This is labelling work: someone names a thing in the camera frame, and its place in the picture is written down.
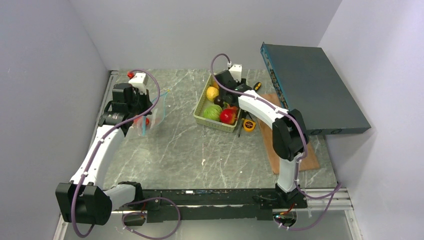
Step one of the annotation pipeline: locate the red orange mango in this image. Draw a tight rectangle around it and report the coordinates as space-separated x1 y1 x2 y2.
133 116 150 126

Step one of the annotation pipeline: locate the orange black screwdriver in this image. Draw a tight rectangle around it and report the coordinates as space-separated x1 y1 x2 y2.
252 82 262 92

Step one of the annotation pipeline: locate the clear zip top bag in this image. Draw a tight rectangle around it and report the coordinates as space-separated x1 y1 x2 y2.
132 89 170 137

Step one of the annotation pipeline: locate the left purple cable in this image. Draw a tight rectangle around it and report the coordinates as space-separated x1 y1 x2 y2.
70 68 181 240

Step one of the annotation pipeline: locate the brown wooden board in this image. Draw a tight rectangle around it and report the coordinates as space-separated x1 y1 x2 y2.
256 93 320 175

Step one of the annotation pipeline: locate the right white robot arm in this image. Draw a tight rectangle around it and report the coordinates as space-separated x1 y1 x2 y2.
211 74 308 208

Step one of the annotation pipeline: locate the dark mangosteen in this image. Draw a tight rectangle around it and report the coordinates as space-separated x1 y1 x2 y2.
213 95 226 108

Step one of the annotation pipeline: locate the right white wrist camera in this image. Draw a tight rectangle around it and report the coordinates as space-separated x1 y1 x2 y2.
228 64 243 83

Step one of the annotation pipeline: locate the pale green plastic basket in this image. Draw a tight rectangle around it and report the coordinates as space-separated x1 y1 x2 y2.
193 75 241 133

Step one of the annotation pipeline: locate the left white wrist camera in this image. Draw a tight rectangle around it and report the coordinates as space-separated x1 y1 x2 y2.
127 72 149 95

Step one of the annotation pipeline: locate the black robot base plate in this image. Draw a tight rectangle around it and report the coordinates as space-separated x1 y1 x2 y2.
109 188 308 223

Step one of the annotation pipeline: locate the yellow tape measure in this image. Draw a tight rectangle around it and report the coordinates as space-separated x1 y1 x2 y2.
242 118 256 132

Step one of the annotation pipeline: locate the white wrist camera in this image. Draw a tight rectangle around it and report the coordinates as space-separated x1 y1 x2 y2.
127 72 149 95
228 64 243 83

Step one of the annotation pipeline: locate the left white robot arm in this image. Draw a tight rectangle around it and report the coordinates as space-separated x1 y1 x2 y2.
55 82 154 226

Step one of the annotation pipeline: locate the red apple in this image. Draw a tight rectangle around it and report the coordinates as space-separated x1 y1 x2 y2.
219 108 237 125

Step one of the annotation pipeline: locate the dark blue network switch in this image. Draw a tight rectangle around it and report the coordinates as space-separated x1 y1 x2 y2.
260 43 371 135

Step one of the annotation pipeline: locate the yellow lemon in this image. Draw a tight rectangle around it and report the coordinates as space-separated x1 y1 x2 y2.
205 86 219 102

